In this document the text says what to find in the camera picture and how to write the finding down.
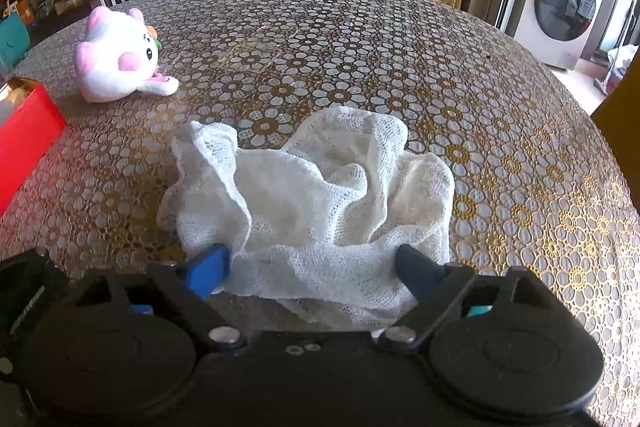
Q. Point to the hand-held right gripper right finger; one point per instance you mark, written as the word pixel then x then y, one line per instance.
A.
pixel 415 267

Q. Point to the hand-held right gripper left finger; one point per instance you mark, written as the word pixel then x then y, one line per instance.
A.
pixel 210 269

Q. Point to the white gauze cloth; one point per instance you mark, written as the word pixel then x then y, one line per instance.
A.
pixel 325 187

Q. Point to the red box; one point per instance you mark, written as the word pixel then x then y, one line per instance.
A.
pixel 30 132

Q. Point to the pink and white plush toy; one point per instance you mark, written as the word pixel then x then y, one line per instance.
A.
pixel 115 57

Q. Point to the teal bag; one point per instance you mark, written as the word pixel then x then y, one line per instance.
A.
pixel 12 37

